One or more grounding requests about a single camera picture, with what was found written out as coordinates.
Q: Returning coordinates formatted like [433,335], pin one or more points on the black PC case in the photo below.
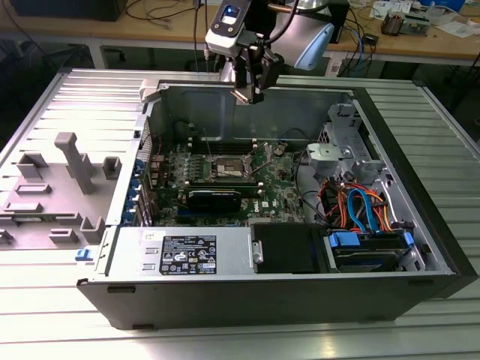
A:
[243,300]

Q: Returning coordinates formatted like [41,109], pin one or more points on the silver power supply with label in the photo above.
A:
[127,255]

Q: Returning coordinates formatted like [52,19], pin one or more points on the large black box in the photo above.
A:
[67,9]

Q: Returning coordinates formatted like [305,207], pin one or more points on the black RAM slot bank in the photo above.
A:
[225,147]

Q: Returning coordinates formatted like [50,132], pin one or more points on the silver drive cage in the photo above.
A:
[345,127]

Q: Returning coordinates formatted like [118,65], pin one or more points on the wooden workbench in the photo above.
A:
[412,47]

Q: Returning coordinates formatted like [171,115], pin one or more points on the small blue plastic clip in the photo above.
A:
[83,255]

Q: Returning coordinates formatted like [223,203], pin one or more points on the black upright speaker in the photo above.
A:
[341,18]

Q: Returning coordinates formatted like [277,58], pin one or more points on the white paper sheet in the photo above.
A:
[455,29]

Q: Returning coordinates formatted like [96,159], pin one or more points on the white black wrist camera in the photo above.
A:
[225,26]

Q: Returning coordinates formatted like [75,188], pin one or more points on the coin cell battery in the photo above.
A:
[278,150]

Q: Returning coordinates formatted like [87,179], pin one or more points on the small black desk item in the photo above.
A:
[372,38]

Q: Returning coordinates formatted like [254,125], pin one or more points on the grey parts rack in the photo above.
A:
[56,210]

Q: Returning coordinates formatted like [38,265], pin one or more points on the black graphics card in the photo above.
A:
[213,202]

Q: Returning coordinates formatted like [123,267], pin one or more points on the CPU socket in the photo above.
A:
[228,168]

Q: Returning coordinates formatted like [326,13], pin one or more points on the silver metal bracket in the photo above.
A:
[326,152]

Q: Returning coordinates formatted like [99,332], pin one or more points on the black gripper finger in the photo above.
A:
[243,71]
[270,67]

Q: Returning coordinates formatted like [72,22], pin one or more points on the printed leaflet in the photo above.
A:
[378,10]

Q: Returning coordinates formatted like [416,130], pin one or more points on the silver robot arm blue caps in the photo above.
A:
[300,33]

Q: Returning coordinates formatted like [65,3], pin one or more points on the white case latch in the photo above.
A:
[150,92]

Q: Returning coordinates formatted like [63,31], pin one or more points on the hard disk in blue carrier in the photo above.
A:
[363,258]

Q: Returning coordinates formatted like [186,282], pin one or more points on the green motherboard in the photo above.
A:
[277,187]

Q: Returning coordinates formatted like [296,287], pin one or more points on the grey electronics box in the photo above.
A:
[416,24]

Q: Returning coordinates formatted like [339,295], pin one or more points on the small finned metal device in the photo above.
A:
[392,24]

